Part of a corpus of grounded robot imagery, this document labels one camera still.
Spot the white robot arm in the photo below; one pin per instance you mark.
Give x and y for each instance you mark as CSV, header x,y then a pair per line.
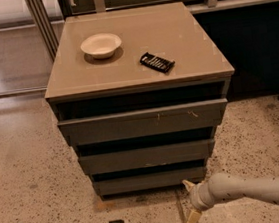
x,y
222,187

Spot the grey drawer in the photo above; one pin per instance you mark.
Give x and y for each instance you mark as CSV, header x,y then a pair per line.
x,y
154,180
161,120
146,157

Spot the white bowl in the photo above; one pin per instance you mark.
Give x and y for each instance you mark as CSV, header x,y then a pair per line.
x,y
101,46

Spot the grey drawer cabinet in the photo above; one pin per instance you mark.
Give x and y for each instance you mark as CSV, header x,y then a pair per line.
x,y
81,86

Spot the metal frame post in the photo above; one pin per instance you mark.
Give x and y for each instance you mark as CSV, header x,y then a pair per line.
x,y
42,21

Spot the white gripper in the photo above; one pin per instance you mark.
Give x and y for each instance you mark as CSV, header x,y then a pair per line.
x,y
197,198

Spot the black snack bar packet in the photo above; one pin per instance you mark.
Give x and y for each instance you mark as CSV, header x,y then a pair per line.
x,y
156,63

